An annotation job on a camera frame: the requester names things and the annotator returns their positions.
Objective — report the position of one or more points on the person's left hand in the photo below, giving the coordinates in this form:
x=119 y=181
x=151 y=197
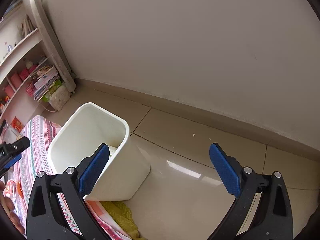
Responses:
x=9 y=209

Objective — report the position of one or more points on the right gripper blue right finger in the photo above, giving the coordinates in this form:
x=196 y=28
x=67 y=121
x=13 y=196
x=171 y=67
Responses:
x=273 y=216

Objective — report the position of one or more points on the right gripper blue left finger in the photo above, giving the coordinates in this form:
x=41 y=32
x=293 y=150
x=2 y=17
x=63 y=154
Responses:
x=45 y=218

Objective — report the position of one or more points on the pink storage basket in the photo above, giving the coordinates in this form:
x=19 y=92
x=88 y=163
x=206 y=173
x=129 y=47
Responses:
x=30 y=89

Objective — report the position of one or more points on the red gift box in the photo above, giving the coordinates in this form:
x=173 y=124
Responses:
x=17 y=124

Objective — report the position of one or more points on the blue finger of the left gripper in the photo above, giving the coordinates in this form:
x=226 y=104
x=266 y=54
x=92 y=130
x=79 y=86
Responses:
x=11 y=153

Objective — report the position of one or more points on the white woven bag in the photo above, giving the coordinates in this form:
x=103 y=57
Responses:
x=59 y=98

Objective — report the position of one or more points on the pile of papers on shelf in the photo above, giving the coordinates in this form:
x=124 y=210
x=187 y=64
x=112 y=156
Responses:
x=46 y=81

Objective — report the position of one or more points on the white bookshelf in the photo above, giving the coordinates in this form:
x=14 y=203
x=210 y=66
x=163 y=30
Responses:
x=15 y=52

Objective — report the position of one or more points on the white plastic trash bin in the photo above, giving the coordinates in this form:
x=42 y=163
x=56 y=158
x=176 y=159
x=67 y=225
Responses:
x=114 y=168

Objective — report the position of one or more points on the patterned woven tablecloth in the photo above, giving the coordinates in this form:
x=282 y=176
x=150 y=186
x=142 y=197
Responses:
x=40 y=131

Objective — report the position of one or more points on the yellow floor mat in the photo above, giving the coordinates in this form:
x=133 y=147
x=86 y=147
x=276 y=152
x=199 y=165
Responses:
x=122 y=215

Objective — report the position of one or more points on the pink pot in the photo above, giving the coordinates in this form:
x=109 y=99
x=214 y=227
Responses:
x=16 y=80
x=9 y=91

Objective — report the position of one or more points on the white green paper cup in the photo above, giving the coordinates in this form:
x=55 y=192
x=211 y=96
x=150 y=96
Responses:
x=112 y=150

